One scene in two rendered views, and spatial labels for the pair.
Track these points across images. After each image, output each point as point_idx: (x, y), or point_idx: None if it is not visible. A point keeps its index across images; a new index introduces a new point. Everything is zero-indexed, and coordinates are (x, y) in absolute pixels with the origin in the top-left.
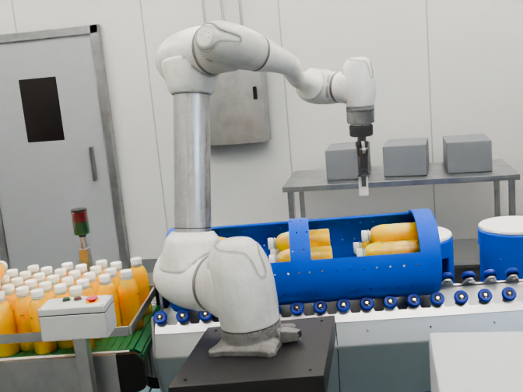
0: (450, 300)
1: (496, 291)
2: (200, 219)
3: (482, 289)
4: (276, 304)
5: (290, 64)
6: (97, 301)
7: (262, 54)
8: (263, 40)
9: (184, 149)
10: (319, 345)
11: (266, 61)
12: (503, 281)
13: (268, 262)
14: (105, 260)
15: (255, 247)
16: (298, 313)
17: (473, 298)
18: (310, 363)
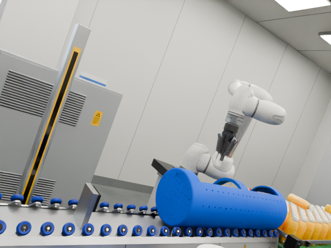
0: (150, 222)
1: (127, 227)
2: None
3: (133, 204)
4: (182, 160)
5: (231, 91)
6: (248, 189)
7: (228, 87)
8: (231, 82)
9: None
10: (164, 166)
11: (228, 90)
12: (126, 236)
13: (190, 149)
14: (303, 217)
15: (194, 143)
16: None
17: (138, 222)
18: (160, 162)
